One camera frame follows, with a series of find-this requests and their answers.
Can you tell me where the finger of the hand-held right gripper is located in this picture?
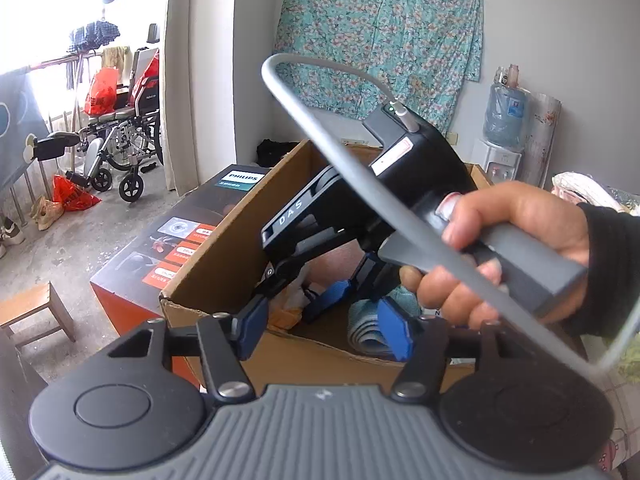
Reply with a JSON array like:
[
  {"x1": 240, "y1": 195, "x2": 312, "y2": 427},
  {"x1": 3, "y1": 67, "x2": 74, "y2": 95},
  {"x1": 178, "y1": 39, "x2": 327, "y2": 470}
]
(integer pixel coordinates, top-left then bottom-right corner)
[
  {"x1": 252, "y1": 252, "x2": 313, "y2": 308},
  {"x1": 300, "y1": 252, "x2": 381, "y2": 326}
]

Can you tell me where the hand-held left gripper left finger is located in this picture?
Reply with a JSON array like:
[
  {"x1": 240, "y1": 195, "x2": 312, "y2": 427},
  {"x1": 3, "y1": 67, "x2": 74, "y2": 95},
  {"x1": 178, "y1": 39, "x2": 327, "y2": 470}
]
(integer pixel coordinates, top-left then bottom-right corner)
[{"x1": 107, "y1": 294, "x2": 271, "y2": 404}]

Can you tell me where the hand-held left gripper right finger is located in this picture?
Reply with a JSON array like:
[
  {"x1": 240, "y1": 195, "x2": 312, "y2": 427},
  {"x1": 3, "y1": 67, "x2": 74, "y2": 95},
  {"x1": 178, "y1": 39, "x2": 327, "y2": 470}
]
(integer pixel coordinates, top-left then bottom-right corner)
[{"x1": 377, "y1": 297, "x2": 521, "y2": 405}]

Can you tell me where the light blue towel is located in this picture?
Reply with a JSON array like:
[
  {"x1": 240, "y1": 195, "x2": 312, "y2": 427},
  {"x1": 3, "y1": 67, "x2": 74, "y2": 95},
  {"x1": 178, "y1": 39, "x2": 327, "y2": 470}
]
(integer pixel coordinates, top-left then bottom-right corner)
[{"x1": 347, "y1": 300, "x2": 401, "y2": 359}]

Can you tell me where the green fluffy towel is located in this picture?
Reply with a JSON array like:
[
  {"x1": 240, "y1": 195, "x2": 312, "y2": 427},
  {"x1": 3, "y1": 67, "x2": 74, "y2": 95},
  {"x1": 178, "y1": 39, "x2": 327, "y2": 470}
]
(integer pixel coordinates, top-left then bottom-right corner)
[{"x1": 390, "y1": 285, "x2": 424, "y2": 319}]

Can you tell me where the orange striped towel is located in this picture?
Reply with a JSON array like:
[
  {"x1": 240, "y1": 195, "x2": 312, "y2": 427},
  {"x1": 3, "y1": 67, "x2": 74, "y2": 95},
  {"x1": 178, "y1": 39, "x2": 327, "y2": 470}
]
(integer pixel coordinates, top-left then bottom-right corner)
[{"x1": 270, "y1": 280, "x2": 321, "y2": 332}]

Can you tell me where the brown cardboard box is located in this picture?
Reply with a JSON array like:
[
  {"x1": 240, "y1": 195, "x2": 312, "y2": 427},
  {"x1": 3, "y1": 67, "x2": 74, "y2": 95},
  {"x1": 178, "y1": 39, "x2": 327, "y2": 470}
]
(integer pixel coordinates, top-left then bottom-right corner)
[{"x1": 159, "y1": 139, "x2": 493, "y2": 396}]

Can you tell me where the person's right forearm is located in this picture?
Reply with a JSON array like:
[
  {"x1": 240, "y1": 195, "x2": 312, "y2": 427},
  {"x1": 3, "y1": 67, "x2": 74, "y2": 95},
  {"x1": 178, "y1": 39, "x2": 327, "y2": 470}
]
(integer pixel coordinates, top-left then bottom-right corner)
[{"x1": 562, "y1": 202, "x2": 640, "y2": 341}]

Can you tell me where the person's right hand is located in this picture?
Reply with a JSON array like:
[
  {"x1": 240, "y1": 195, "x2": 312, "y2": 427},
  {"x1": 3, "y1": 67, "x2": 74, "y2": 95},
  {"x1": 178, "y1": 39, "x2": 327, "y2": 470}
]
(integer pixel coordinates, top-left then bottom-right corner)
[{"x1": 400, "y1": 180, "x2": 593, "y2": 333}]

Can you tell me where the white water dispenser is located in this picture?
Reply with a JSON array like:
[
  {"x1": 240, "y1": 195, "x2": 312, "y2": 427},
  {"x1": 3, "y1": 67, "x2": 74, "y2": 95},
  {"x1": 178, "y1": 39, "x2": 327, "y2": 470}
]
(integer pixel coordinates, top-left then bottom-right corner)
[{"x1": 470, "y1": 137, "x2": 523, "y2": 186}]

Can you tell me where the blue water jug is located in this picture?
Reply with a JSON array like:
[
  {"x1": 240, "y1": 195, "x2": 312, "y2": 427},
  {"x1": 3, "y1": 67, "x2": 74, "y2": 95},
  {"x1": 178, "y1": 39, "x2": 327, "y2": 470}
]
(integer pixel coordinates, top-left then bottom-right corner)
[{"x1": 482, "y1": 81, "x2": 531, "y2": 151}]

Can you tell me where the black orange appliance carton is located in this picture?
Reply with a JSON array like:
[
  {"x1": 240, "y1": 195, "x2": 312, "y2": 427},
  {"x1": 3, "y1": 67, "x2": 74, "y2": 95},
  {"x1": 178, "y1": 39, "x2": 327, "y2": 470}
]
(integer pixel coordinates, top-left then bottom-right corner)
[{"x1": 90, "y1": 162, "x2": 266, "y2": 391}]

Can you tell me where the black bag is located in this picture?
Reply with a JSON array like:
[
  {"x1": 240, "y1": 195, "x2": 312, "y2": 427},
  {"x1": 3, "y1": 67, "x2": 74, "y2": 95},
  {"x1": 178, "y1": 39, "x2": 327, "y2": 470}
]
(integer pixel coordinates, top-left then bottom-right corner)
[{"x1": 256, "y1": 139, "x2": 301, "y2": 168}]

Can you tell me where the floral patterned roll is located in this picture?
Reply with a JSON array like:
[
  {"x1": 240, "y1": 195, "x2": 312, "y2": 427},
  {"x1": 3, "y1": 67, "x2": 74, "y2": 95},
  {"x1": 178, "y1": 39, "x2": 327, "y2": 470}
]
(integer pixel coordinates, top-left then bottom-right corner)
[{"x1": 520, "y1": 92, "x2": 562, "y2": 191}]

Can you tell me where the white quilted blanket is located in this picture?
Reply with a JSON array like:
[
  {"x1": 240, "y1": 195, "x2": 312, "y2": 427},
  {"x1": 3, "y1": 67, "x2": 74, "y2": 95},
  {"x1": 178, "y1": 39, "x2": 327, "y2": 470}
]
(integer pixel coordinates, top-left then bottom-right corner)
[{"x1": 551, "y1": 171, "x2": 631, "y2": 211}]

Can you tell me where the wheelchair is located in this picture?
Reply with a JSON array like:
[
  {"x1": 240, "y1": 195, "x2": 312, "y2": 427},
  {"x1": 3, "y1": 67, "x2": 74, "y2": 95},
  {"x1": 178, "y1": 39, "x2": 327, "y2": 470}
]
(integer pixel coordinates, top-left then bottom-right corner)
[{"x1": 65, "y1": 22, "x2": 166, "y2": 203}]

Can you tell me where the red plastic bag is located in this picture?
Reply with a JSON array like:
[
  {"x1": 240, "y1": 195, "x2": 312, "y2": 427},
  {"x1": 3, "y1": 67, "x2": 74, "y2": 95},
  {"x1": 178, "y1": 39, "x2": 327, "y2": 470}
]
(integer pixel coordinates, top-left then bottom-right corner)
[
  {"x1": 82, "y1": 66, "x2": 120, "y2": 116},
  {"x1": 52, "y1": 175, "x2": 101, "y2": 212}
]

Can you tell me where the grey floral pillow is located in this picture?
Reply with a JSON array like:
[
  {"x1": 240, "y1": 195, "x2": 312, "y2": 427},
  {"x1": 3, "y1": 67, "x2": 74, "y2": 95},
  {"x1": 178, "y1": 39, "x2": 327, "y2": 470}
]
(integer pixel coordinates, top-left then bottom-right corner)
[{"x1": 615, "y1": 187, "x2": 640, "y2": 217}]

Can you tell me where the wooden stool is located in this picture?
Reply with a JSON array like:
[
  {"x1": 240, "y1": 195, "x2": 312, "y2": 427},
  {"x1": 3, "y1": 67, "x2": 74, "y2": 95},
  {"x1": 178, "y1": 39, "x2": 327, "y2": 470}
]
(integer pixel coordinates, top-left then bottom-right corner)
[{"x1": 0, "y1": 281, "x2": 77, "y2": 351}]

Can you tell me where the black padded rest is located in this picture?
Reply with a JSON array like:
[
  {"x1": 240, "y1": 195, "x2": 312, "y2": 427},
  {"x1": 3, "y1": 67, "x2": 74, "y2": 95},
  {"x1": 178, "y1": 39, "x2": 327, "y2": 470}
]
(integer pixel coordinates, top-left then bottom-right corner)
[{"x1": 25, "y1": 130, "x2": 81, "y2": 162}]

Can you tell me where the beige hanging towel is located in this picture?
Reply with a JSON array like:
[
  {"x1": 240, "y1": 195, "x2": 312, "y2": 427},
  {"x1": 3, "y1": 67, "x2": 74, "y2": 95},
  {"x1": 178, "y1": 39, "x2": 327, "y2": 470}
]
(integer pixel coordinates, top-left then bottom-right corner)
[{"x1": 102, "y1": 46, "x2": 132, "y2": 71}]

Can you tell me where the dark printed cloth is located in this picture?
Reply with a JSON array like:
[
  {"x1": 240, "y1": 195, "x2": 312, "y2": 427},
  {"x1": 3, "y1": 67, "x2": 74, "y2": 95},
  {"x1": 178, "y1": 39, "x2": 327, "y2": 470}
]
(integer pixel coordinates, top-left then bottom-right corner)
[{"x1": 0, "y1": 70, "x2": 51, "y2": 196}]

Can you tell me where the blue hanging garment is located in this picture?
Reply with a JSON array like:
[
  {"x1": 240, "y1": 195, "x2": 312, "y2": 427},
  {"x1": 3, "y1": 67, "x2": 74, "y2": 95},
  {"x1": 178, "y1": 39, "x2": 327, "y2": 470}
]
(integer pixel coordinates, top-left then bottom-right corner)
[{"x1": 67, "y1": 20, "x2": 121, "y2": 54}]

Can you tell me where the teal floral wall cloth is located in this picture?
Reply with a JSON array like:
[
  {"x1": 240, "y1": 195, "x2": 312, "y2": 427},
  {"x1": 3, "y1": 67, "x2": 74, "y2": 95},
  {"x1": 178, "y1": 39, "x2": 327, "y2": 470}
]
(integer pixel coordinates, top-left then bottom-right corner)
[{"x1": 272, "y1": 0, "x2": 485, "y2": 133}]

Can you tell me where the light grey cable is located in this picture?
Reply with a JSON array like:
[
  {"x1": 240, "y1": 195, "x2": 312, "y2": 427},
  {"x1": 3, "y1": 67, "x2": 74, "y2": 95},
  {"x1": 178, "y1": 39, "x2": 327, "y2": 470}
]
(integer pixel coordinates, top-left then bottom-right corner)
[{"x1": 261, "y1": 52, "x2": 628, "y2": 376}]

